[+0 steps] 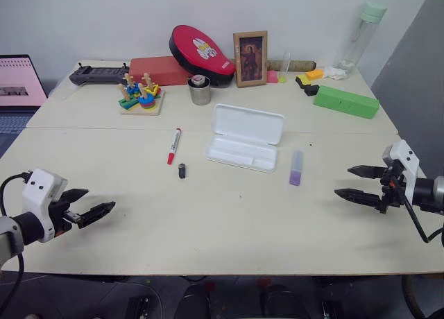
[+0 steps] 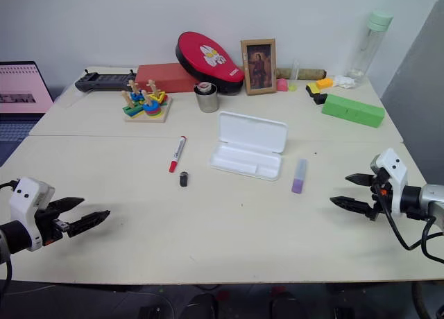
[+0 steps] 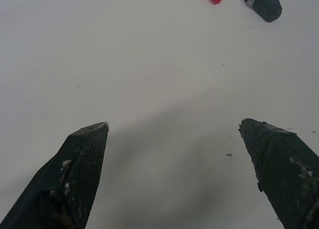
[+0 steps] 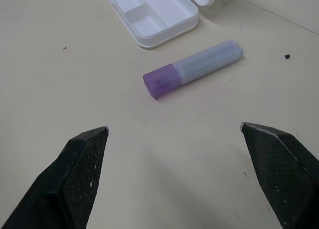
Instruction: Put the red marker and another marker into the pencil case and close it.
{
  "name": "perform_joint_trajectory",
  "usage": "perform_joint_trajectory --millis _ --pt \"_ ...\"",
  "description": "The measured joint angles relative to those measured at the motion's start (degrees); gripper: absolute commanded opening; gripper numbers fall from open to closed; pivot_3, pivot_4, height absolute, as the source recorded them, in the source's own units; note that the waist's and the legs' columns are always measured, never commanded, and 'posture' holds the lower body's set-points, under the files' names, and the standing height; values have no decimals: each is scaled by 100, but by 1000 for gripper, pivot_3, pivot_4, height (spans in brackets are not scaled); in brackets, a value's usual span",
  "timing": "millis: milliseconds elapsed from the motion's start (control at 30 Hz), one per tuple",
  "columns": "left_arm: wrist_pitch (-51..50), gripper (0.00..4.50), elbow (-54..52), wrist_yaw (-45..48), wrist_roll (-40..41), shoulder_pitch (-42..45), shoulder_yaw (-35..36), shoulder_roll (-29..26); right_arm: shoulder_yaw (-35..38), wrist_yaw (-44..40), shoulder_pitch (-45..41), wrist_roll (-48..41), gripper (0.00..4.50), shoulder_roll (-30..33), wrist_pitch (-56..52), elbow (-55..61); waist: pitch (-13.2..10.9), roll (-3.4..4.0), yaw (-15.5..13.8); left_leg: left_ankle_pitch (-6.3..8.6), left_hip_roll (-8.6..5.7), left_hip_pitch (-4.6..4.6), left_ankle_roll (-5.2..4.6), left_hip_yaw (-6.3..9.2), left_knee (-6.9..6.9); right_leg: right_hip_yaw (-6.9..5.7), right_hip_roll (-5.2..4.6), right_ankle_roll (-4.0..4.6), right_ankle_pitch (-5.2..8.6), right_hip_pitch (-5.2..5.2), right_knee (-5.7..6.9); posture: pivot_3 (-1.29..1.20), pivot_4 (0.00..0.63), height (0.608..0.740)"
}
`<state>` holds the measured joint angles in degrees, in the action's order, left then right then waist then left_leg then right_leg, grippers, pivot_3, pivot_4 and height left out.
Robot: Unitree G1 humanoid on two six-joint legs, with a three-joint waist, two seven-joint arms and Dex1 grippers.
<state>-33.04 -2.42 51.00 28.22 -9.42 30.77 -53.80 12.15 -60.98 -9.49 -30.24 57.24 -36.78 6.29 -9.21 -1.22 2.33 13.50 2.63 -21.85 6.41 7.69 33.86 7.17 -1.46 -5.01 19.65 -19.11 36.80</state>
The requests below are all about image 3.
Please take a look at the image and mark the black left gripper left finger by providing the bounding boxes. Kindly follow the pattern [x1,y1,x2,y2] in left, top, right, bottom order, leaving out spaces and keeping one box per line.
[0,121,110,229]

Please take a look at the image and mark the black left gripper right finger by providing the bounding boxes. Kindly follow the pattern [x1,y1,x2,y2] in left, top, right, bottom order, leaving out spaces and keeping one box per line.
[238,117,319,229]

